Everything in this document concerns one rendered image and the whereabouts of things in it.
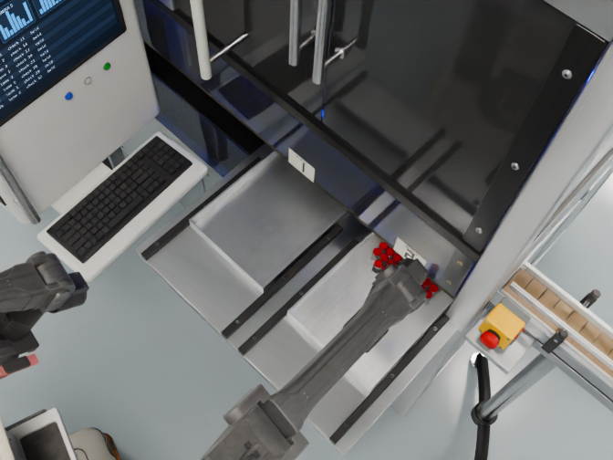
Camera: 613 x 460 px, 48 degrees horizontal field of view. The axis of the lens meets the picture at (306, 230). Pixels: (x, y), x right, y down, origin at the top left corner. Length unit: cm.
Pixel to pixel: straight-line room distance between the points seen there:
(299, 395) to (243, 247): 76
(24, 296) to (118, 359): 146
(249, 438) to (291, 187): 95
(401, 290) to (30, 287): 60
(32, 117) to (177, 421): 123
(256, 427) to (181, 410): 154
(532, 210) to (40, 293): 80
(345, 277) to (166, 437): 105
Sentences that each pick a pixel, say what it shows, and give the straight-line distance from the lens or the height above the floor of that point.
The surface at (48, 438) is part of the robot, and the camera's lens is 146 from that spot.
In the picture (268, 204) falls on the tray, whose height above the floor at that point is 88.
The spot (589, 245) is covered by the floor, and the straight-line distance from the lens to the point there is 297.
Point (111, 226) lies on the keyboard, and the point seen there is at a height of 83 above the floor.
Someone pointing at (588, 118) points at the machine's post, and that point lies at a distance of 100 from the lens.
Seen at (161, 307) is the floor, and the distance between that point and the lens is 262.
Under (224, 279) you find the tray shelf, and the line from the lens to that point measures 167.
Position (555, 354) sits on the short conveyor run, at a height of 88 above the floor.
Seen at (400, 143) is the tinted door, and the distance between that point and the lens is 132.
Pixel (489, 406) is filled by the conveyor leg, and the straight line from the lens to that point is 231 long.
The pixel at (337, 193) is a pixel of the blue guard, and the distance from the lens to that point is 161.
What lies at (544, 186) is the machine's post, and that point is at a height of 151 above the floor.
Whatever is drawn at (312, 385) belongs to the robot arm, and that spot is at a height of 142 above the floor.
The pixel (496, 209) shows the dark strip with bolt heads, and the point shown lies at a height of 137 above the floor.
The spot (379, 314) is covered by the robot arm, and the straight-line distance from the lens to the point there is 112.
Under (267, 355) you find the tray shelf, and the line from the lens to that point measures 160.
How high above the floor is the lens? 241
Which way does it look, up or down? 62 degrees down
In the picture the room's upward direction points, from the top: 5 degrees clockwise
